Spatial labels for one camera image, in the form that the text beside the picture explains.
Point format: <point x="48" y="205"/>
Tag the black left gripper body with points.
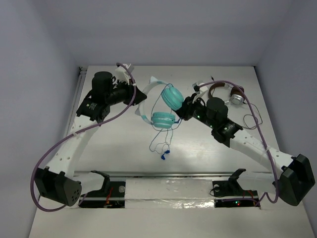
<point x="132" y="93"/>

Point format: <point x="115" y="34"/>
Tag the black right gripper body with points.
<point x="199" y="113"/>

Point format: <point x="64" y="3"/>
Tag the teal cat-ear headphones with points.
<point x="172" y="98"/>

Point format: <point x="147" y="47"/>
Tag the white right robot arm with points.
<point x="291" y="177"/>

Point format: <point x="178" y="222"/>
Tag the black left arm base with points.
<point x="114" y="197"/>

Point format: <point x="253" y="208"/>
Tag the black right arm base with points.
<point x="229" y="193"/>

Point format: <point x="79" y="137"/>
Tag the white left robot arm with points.
<point x="53" y="185"/>

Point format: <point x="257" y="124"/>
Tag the brown silver headphones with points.
<point x="236" y="94"/>

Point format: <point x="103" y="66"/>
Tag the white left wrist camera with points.
<point x="122" y="75"/>

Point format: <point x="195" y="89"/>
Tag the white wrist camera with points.
<point x="122" y="75"/>
<point x="199" y="89"/>

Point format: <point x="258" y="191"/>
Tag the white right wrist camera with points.
<point x="199" y="89"/>

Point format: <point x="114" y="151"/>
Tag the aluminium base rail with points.
<point x="147" y="174"/>

